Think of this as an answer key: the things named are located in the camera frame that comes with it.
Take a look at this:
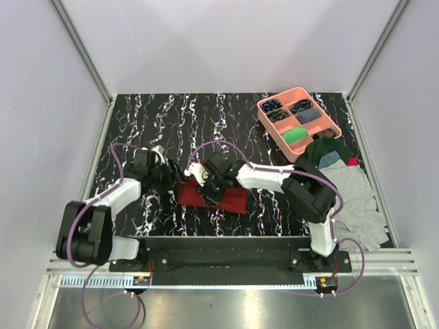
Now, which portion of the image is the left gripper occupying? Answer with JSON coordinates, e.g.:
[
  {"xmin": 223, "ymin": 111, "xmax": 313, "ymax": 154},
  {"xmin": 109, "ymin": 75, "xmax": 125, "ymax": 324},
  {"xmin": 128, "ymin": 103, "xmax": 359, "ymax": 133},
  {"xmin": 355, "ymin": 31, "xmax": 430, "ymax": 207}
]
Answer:
[{"xmin": 149, "ymin": 158, "xmax": 188, "ymax": 194}]

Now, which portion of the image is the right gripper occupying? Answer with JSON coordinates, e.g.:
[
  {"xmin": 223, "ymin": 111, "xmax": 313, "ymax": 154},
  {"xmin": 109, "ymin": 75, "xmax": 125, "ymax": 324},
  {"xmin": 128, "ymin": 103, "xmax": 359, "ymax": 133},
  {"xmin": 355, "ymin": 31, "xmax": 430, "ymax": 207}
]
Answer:
[{"xmin": 195, "ymin": 174, "xmax": 227, "ymax": 208}]

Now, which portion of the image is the red cloth napkin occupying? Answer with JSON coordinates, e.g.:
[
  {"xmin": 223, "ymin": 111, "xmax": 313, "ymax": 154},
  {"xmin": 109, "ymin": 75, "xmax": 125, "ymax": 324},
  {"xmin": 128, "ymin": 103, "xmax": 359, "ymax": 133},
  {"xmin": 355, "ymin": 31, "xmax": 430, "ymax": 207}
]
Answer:
[{"xmin": 178, "ymin": 180, "xmax": 248, "ymax": 215}]

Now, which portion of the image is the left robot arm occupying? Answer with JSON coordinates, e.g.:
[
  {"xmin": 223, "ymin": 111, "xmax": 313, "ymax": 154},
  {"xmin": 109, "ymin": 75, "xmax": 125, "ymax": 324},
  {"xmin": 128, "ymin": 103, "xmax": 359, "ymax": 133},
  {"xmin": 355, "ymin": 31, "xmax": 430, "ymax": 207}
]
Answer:
[{"xmin": 56, "ymin": 145, "xmax": 182, "ymax": 271}]

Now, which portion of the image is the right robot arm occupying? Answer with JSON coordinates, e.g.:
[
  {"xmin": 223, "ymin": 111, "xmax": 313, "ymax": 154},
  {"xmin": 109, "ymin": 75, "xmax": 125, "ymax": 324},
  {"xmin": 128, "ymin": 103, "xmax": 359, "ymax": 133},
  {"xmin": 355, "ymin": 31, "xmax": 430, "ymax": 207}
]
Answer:
[{"xmin": 184, "ymin": 155, "xmax": 337, "ymax": 272}]

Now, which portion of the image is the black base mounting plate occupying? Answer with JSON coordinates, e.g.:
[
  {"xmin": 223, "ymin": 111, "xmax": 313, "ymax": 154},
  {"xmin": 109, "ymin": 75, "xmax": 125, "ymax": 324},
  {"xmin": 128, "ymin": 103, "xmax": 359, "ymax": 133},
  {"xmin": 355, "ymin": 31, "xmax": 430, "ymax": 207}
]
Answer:
[{"xmin": 109, "ymin": 236, "xmax": 353, "ymax": 289}]

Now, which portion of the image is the green rolled cloth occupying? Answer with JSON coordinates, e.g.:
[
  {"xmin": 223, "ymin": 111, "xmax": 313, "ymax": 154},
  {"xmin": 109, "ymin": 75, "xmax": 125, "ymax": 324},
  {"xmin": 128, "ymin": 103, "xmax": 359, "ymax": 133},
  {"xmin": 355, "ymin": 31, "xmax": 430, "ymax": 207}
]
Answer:
[{"xmin": 282, "ymin": 127, "xmax": 308, "ymax": 144}]

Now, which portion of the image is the dark green cloth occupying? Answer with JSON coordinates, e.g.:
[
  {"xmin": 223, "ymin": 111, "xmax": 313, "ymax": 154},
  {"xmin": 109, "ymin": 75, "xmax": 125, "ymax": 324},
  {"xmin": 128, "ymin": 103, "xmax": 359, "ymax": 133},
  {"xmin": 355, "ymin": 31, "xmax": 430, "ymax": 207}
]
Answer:
[{"xmin": 294, "ymin": 137, "xmax": 353, "ymax": 173}]

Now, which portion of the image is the pink compartment tray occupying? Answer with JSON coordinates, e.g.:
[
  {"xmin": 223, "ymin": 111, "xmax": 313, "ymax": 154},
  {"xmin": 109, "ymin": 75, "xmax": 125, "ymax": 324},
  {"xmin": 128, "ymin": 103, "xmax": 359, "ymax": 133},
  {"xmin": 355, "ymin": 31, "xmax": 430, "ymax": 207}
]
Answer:
[{"xmin": 257, "ymin": 87, "xmax": 342, "ymax": 162}]

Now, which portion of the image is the blue rolled cloth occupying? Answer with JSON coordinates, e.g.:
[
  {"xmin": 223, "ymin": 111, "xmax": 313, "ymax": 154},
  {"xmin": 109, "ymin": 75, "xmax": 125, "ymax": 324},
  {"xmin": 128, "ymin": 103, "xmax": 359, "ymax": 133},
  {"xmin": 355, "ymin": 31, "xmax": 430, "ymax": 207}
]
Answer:
[{"xmin": 296, "ymin": 108, "xmax": 322, "ymax": 125}]

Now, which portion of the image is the magenta cloth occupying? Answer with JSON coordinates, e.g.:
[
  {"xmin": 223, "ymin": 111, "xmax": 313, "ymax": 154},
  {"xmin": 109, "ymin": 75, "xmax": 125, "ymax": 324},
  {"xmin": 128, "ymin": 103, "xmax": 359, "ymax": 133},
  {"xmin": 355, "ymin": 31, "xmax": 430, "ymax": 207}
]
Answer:
[{"xmin": 346, "ymin": 158, "xmax": 358, "ymax": 167}]

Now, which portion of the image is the grey cloth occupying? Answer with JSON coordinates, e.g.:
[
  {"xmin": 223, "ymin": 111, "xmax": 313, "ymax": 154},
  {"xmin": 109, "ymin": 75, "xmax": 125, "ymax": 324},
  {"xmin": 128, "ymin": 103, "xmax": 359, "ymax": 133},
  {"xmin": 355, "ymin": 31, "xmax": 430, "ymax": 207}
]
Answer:
[{"xmin": 320, "ymin": 160, "xmax": 388, "ymax": 252}]

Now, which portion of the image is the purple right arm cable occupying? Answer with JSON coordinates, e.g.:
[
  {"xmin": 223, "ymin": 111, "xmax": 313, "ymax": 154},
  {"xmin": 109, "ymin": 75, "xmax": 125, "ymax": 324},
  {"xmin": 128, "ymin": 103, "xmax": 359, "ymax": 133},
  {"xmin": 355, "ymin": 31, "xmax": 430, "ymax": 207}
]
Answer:
[{"xmin": 187, "ymin": 139, "xmax": 365, "ymax": 297}]

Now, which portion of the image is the left aluminium frame post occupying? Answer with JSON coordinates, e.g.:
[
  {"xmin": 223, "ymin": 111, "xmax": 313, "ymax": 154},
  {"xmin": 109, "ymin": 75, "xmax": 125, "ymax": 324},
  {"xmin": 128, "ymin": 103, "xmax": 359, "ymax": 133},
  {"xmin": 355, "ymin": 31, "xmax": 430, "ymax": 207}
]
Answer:
[{"xmin": 49, "ymin": 0, "xmax": 113, "ymax": 105}]

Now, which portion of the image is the aluminium frame post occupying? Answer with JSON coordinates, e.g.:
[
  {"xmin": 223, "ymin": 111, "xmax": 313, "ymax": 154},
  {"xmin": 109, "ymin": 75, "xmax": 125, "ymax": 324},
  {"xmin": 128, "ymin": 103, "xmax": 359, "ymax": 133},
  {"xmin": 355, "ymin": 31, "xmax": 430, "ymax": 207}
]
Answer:
[
  {"xmin": 49, "ymin": 0, "xmax": 113, "ymax": 105},
  {"xmin": 346, "ymin": 0, "xmax": 412, "ymax": 103}
]

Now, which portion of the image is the right aluminium frame post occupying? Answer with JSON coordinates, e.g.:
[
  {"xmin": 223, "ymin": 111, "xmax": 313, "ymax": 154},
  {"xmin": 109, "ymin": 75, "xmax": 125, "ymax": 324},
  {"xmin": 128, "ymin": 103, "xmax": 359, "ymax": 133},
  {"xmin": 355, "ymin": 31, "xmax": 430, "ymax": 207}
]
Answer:
[{"xmin": 346, "ymin": 0, "xmax": 412, "ymax": 103}]

